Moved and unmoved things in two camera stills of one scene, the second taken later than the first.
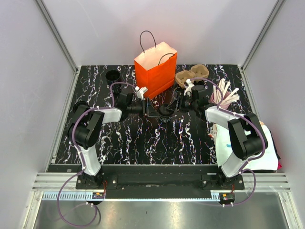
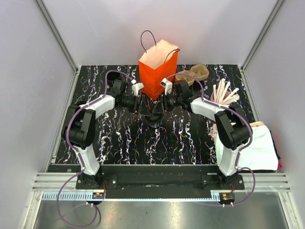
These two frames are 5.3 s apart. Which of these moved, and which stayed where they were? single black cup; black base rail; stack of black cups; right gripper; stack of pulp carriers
Moved: right gripper; single black cup
Stayed: stack of black cups; black base rail; stack of pulp carriers
